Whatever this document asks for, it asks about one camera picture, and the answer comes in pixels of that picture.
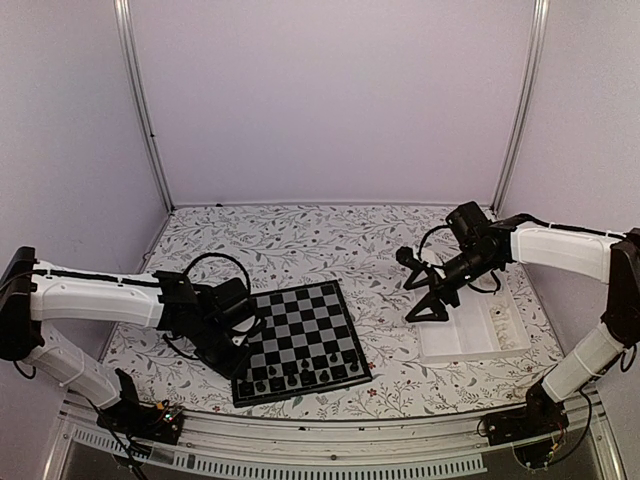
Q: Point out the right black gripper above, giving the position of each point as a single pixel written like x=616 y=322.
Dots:
x=438 y=288

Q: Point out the aluminium front rail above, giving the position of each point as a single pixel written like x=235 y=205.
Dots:
x=214 y=446

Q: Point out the left aluminium frame post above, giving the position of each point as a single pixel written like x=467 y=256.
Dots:
x=126 y=35

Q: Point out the black and white chessboard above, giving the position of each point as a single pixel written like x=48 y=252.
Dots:
x=304 y=322

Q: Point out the black chess bishop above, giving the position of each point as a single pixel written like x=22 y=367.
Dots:
x=276 y=384

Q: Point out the floral patterned table mat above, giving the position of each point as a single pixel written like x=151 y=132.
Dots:
x=279 y=247

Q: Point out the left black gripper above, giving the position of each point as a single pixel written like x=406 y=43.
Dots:
x=230 y=369

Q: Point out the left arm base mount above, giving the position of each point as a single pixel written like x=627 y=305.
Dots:
x=161 y=422

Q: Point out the aluminium frame post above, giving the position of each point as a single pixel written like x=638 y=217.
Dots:
x=126 y=35
x=531 y=68

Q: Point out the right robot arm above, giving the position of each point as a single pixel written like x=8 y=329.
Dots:
x=556 y=257

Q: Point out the right aluminium frame post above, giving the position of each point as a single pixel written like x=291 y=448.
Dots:
x=531 y=68

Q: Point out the black chess rook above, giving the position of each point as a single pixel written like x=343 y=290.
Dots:
x=245 y=387

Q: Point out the white plastic compartment tray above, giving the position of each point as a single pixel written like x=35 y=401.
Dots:
x=486 y=326

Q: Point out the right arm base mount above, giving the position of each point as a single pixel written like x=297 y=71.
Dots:
x=535 y=432

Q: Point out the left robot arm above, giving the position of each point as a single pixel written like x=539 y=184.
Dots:
x=217 y=321

